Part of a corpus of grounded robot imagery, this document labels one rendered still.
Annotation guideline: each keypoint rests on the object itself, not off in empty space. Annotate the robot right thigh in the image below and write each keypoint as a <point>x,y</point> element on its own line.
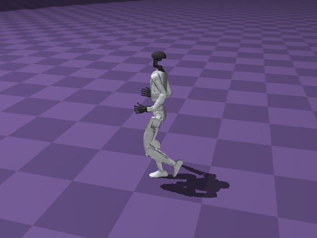
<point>155,142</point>

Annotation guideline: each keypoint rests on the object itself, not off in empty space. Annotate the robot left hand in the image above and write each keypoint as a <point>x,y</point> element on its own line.
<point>140,109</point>

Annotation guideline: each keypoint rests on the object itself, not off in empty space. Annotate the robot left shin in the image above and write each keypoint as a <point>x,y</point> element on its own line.
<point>160,156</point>

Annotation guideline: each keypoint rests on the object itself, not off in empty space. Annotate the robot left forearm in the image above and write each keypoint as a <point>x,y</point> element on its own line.
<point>157,104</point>

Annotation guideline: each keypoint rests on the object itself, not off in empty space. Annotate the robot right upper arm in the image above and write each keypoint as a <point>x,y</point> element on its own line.
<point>169,91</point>

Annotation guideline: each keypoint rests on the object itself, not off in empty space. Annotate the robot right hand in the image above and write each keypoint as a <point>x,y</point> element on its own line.
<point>148,92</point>

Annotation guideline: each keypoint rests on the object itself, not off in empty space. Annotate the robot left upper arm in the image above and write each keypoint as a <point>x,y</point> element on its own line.
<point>158,83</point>

